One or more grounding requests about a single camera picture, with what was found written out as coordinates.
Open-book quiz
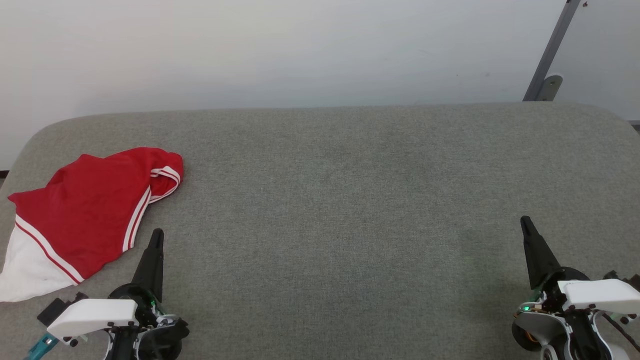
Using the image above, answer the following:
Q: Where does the red and white t-shirt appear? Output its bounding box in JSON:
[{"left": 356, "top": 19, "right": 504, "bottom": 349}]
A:
[{"left": 0, "top": 147, "right": 185, "bottom": 303}]

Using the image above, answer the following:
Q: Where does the grey slanted metal bar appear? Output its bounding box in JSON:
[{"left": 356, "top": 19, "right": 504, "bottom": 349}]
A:
[{"left": 522, "top": 0, "right": 582, "bottom": 102}]

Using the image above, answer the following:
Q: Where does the grey metal bar bracket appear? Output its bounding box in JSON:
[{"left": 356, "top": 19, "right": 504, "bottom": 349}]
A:
[{"left": 536, "top": 74, "right": 564, "bottom": 102}]

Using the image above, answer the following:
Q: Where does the thin black right gripper cable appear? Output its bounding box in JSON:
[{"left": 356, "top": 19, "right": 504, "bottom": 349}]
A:
[{"left": 601, "top": 312, "right": 640, "bottom": 353}]

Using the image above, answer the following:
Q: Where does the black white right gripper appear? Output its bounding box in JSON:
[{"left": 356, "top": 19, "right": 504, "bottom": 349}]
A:
[{"left": 512, "top": 216, "right": 628, "bottom": 360}]

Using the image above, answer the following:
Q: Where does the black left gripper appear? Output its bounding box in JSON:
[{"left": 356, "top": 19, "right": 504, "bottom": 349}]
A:
[{"left": 102, "top": 229, "right": 191, "bottom": 360}]

